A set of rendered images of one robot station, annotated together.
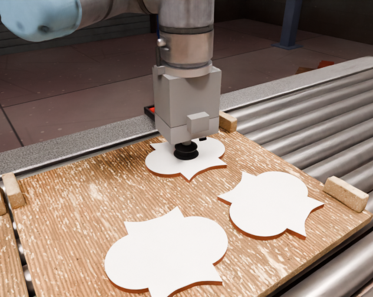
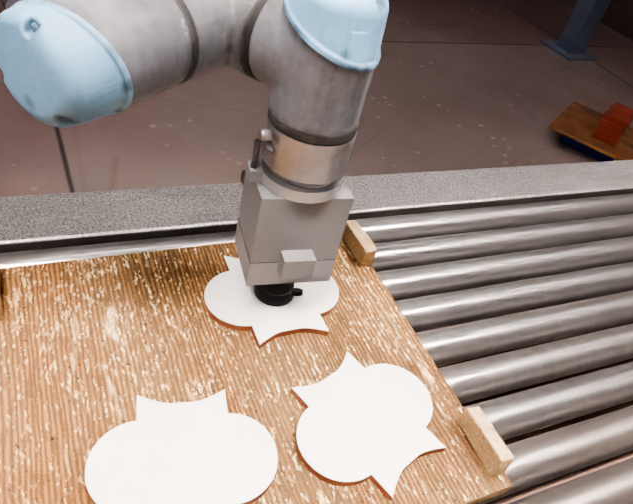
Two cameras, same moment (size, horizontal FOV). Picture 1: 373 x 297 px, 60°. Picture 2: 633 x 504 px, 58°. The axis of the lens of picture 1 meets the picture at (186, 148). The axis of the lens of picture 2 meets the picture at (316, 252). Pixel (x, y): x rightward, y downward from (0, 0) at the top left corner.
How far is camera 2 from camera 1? 0.14 m
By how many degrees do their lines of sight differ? 9
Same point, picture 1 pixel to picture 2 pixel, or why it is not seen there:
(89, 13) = (148, 90)
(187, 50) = (301, 164)
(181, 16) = (302, 115)
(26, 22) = (38, 102)
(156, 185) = (208, 339)
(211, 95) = (328, 228)
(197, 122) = (293, 266)
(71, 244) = (49, 410)
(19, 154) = (18, 208)
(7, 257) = not seen: outside the picture
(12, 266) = not seen: outside the picture
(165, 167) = (232, 309)
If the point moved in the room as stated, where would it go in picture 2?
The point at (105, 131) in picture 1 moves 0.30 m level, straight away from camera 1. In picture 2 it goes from (165, 201) to (184, 90)
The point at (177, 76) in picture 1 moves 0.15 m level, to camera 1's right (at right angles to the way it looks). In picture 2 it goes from (277, 194) to (448, 243)
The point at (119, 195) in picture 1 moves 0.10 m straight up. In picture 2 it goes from (146, 342) to (147, 265)
